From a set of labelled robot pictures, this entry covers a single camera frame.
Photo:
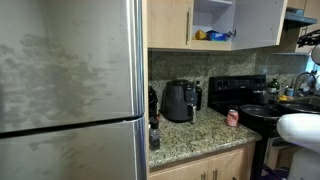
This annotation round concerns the dark glass bottle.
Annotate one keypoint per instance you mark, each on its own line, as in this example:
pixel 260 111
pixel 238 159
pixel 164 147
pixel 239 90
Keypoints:
pixel 198 96

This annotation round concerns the bright kitchen window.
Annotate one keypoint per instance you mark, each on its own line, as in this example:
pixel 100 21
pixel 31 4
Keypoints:
pixel 310 66

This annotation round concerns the black frying pan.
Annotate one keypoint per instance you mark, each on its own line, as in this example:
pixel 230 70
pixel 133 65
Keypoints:
pixel 260 111

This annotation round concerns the yellow sponge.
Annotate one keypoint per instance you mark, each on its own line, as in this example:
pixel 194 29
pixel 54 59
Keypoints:
pixel 284 98

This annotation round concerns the curved steel faucet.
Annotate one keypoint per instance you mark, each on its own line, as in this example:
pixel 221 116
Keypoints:
pixel 296 80

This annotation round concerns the yellow packet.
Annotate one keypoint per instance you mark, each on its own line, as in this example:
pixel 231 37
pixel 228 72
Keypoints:
pixel 200 35

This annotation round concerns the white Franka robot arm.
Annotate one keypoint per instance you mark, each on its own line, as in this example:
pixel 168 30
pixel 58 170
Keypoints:
pixel 300 130

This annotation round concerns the wood cabinet beside hood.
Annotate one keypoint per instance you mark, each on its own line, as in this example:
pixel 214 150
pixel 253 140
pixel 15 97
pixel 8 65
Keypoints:
pixel 311 8

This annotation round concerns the pink soda can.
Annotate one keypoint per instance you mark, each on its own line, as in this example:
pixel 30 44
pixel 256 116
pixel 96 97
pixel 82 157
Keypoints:
pixel 232 118

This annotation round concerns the stainless steel refrigerator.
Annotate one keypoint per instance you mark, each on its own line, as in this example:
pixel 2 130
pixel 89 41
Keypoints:
pixel 66 66

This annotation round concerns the black electric stove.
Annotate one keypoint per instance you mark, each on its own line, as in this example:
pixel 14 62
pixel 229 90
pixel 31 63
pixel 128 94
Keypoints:
pixel 233 83

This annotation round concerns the green glass bottle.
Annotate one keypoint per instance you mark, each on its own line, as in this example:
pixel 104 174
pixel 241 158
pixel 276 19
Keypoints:
pixel 273 86

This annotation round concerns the light wood base cabinet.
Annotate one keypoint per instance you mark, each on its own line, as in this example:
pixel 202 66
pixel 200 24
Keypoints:
pixel 230 163

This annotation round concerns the small blue cup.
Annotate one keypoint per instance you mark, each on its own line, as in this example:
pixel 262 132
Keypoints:
pixel 290 92

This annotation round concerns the black capped spice grinder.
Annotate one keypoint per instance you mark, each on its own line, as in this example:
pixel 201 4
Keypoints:
pixel 154 136

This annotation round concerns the black range hood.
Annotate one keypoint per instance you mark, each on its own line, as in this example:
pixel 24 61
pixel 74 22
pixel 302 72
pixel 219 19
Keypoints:
pixel 300 18

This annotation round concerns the tall wooden side panel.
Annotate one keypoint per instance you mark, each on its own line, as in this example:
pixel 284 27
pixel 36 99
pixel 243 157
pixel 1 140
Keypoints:
pixel 145 66

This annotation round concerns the wall cabinet carcass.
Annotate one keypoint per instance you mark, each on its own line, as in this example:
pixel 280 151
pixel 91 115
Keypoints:
pixel 213 45

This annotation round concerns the black air fryer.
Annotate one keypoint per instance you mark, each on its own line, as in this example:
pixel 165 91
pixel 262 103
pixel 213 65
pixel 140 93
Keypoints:
pixel 178 100

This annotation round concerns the black shallow pan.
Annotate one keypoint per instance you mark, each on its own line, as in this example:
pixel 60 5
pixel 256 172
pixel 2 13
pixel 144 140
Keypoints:
pixel 293 107

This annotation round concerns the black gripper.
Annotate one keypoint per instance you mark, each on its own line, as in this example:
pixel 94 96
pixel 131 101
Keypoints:
pixel 310 38

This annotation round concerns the small dark pot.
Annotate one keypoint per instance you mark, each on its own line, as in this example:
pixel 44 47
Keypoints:
pixel 260 97

